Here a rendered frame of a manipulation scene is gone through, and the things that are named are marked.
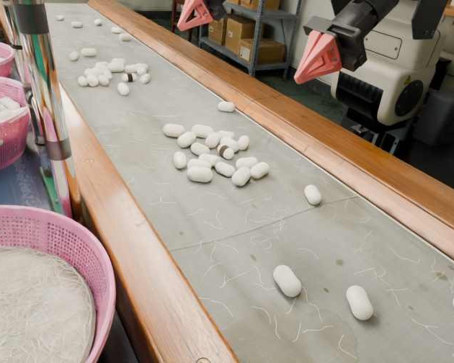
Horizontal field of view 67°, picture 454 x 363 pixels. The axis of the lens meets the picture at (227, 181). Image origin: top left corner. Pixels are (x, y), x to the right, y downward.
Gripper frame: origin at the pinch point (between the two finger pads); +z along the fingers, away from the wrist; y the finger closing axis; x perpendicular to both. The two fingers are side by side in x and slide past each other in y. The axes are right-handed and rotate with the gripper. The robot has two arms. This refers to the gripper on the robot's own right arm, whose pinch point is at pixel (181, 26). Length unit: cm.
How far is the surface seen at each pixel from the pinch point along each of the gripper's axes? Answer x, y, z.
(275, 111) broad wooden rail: 10.8, 30.3, 1.8
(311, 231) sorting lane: 3, 57, 15
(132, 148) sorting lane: -5.7, 29.4, 25.1
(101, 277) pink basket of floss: -14, 54, 33
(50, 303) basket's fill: -16, 53, 38
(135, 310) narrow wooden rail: -14, 59, 31
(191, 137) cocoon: -1.1, 32.4, 17.2
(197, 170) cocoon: -3.9, 41.7, 20.0
